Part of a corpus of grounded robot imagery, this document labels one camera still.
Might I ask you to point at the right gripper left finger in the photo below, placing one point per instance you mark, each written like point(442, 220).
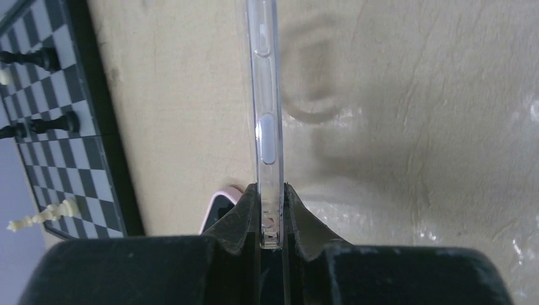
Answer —
point(213, 268)

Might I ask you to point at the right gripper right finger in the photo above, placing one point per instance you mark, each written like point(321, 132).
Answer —
point(324, 268)

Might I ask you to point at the phone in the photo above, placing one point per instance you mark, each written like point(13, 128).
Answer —
point(221, 203)

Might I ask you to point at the clear phone case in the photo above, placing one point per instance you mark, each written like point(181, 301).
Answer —
point(264, 66)

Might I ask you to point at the black white chessboard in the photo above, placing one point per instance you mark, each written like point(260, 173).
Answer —
point(89, 166)

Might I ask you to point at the white chess piece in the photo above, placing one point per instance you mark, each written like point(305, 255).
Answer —
point(53, 212)

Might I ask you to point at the black chess piece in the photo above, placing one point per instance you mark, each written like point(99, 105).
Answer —
point(68, 121)
point(45, 58)

